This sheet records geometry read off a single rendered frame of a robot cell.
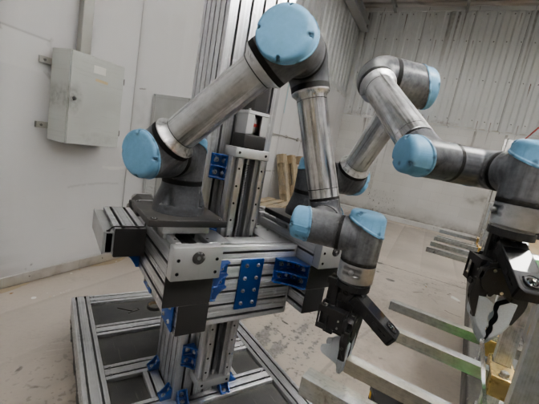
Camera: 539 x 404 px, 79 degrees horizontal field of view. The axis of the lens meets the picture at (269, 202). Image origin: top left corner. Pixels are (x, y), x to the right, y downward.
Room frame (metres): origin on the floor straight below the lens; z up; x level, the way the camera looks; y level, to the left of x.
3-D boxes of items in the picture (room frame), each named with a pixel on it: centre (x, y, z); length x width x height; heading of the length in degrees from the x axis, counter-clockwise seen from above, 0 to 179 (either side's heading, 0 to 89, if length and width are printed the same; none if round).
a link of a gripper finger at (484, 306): (0.58, -0.41, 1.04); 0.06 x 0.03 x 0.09; 169
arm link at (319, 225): (0.71, -0.12, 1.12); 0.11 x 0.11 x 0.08; 72
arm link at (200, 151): (0.95, 0.27, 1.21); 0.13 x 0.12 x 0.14; 162
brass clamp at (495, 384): (0.73, -0.62, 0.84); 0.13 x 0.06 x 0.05; 149
